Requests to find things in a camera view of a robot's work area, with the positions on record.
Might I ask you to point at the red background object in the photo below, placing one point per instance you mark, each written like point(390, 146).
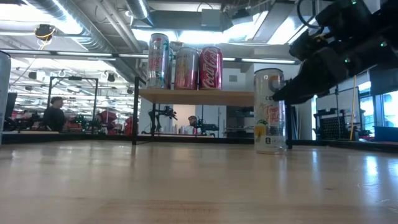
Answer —
point(107, 116)
point(129, 126)

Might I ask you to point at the black overhead camera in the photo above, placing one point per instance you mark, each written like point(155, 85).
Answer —
point(44, 31)

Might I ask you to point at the black perforated rack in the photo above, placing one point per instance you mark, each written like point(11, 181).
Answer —
point(332, 127)

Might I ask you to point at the silver spiral air duct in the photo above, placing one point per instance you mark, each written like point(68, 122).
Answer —
point(93, 40)

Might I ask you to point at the red Coca-Cola can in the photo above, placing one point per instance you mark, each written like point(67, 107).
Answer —
point(211, 68)

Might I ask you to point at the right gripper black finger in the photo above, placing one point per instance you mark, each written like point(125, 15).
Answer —
point(295, 93)

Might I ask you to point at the person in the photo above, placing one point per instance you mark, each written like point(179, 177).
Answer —
point(54, 118)
point(192, 119)

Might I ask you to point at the grey-blue beverage can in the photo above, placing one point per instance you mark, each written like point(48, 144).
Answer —
point(4, 99)

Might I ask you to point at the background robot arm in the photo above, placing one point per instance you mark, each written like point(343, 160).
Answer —
point(206, 127)
point(168, 111)

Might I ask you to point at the large white ventilation hood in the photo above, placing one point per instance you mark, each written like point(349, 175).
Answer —
point(276, 28)

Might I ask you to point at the black metal station frame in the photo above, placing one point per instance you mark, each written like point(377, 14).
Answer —
point(49, 87)

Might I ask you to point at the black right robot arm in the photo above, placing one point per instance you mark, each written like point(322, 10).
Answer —
point(373, 31)

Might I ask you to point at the black table edge rail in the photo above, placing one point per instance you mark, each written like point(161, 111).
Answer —
point(31, 137)

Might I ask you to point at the black monitor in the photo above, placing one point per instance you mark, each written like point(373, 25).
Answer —
point(11, 105)

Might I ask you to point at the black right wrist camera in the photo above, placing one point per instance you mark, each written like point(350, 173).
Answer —
point(303, 46)

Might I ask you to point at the dark window blind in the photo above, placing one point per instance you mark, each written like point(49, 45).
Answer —
point(384, 84)

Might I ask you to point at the blue box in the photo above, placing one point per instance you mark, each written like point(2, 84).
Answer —
point(384, 133)

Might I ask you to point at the tall white Celsius can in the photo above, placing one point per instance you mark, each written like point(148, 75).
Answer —
point(269, 124)

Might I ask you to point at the tall silver pink-print can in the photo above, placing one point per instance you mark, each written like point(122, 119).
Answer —
point(158, 62)

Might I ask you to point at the black stand pole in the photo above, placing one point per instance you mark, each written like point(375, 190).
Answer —
point(337, 109)

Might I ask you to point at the pink grey Spindrift can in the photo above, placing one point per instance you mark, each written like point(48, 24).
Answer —
point(186, 71)

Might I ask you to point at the wooden shelf black metal frame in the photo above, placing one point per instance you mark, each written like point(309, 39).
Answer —
point(199, 97)

